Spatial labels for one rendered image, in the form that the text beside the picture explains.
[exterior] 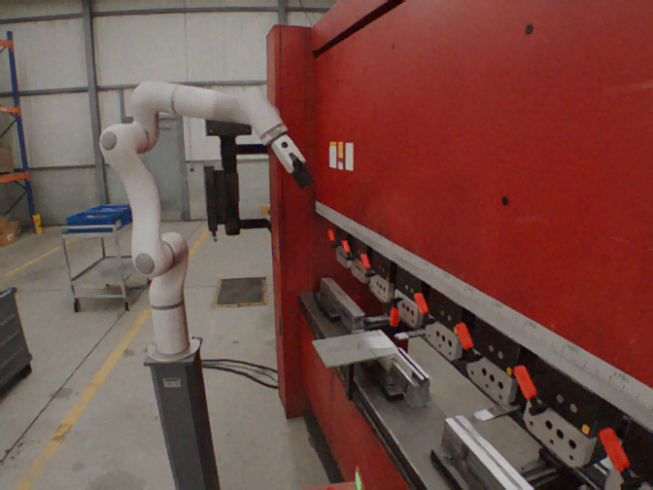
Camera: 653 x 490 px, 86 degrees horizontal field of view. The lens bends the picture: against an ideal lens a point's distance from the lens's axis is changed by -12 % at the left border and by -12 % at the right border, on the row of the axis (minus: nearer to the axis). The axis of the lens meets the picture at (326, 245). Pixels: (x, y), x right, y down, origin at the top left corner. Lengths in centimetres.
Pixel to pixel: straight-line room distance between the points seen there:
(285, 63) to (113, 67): 731
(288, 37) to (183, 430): 183
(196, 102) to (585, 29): 96
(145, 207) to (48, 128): 852
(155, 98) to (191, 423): 114
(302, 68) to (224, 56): 658
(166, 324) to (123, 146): 60
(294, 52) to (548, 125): 155
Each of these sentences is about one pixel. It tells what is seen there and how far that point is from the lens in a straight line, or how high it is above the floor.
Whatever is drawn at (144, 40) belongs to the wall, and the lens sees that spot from 910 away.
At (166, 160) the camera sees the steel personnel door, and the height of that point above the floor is 130.
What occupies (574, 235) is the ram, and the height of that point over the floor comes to 159.
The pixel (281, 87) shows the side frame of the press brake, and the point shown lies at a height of 199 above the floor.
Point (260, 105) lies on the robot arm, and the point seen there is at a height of 183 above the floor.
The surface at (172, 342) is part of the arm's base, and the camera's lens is 146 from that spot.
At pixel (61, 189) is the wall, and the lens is 977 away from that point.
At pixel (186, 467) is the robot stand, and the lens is 178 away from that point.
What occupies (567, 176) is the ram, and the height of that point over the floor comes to 169.
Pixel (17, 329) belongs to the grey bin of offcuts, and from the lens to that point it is 363.
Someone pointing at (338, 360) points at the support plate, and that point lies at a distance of 139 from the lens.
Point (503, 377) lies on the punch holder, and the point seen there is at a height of 125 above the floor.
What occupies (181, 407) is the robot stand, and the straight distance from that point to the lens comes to 158.
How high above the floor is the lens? 174
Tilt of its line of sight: 16 degrees down
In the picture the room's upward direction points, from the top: straight up
